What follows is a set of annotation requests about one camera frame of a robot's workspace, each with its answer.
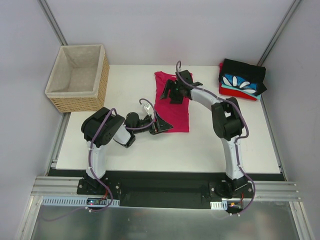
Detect magenta pink t-shirt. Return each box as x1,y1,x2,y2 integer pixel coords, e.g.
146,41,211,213
154,71,190,133

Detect aluminium frame rail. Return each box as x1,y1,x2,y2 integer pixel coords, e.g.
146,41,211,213
31,176,302,202

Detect right white cable duct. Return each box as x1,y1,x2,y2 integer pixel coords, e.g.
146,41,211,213
210,200,228,211

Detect right aluminium corner post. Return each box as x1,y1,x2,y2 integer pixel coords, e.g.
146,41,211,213
256,0,304,67

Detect woven wicker basket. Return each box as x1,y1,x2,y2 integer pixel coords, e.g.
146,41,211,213
45,44,110,113

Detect left white cable duct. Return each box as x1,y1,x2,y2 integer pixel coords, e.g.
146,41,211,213
42,196,120,208

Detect white cable duct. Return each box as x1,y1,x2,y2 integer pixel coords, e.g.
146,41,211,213
42,196,120,208
210,200,228,211

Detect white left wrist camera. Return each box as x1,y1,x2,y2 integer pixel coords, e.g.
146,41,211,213
143,102,154,116

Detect left aluminium corner post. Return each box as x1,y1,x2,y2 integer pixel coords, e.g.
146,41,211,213
37,0,68,46

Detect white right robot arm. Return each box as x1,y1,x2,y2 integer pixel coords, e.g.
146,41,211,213
160,70,248,199

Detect red t-shirt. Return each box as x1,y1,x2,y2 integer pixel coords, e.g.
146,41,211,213
218,84,257,101

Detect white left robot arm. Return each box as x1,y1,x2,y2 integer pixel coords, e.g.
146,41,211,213
81,107,174,195

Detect black printed t-shirt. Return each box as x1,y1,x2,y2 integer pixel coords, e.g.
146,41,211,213
218,58,267,95

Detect aluminium corner post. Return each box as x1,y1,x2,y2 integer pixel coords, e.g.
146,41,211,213
256,0,304,67
37,0,68,46

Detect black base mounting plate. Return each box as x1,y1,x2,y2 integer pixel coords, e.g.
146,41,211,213
47,167,255,209

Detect light teal t-shirt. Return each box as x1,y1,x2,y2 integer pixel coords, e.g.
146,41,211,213
221,84,260,98

